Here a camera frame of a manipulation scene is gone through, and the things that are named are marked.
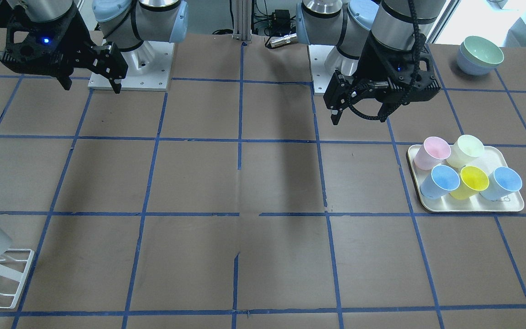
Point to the pink plastic cup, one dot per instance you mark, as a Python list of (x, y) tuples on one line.
[(432, 152)]

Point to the aluminium frame post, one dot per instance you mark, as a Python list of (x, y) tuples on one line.
[(242, 14)]

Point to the green bowl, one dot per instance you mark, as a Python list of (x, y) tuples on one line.
[(482, 51)]

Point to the cream plastic tray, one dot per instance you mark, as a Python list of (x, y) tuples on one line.
[(491, 159)]

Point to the white wire cup rack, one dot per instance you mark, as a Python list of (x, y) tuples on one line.
[(16, 271)]

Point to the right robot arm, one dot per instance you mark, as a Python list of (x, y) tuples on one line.
[(128, 23)]

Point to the light blue cup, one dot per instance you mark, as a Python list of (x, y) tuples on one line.
[(441, 181), (502, 182)]

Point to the blue bowl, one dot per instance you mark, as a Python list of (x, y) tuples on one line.
[(471, 65)]

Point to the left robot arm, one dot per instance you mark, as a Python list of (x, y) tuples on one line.
[(387, 39)]

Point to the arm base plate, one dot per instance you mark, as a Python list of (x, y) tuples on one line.
[(324, 60), (153, 68)]

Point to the pale green plastic cup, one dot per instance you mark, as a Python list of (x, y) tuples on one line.
[(466, 149)]

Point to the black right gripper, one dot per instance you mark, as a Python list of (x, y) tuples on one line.
[(76, 45)]

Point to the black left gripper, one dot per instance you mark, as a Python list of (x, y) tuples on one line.
[(370, 64)]

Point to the yellow plastic cup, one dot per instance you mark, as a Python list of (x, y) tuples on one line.
[(472, 180)]

